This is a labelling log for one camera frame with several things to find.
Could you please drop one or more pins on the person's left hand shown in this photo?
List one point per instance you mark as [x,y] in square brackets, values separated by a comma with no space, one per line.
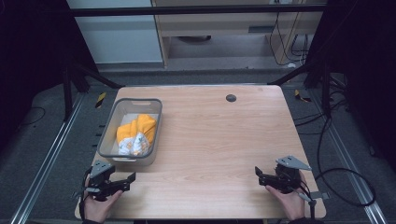
[99,207]

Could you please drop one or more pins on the black curtain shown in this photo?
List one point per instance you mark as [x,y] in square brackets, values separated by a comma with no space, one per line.
[31,62]
[367,62]

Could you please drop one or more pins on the round grey table grommet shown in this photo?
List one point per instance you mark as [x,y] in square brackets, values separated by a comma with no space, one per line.
[231,98]

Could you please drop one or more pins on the metal floor rail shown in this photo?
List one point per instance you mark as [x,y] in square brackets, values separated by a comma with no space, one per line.
[348,161]
[46,158]

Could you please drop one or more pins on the white plug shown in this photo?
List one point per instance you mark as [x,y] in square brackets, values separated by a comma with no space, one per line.
[291,65]

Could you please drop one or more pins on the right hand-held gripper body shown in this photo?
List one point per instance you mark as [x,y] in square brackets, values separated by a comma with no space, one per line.
[288,177]

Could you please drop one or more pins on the black horizontal frame bar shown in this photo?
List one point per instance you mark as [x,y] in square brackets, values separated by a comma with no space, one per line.
[186,11]

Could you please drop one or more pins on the white cabinet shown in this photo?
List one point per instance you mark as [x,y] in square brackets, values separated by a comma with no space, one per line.
[118,34]

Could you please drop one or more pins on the grey plastic basket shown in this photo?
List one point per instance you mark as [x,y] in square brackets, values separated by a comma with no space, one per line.
[107,146]

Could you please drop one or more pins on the black metal stand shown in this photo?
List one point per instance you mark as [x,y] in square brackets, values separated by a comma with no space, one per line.
[66,93]
[326,90]

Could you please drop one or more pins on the yellow and white cloth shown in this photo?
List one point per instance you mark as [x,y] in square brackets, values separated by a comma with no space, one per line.
[138,130]

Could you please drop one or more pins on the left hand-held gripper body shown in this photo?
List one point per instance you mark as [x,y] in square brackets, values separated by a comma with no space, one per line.
[102,180]

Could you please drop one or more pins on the person's right hand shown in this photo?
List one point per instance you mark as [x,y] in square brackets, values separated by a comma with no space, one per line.
[291,202]

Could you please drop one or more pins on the yellow and black tape strip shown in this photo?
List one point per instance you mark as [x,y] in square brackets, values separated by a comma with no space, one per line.
[100,100]
[300,96]

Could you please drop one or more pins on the light wooden desk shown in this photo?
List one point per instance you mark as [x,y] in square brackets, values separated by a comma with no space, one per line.
[218,23]

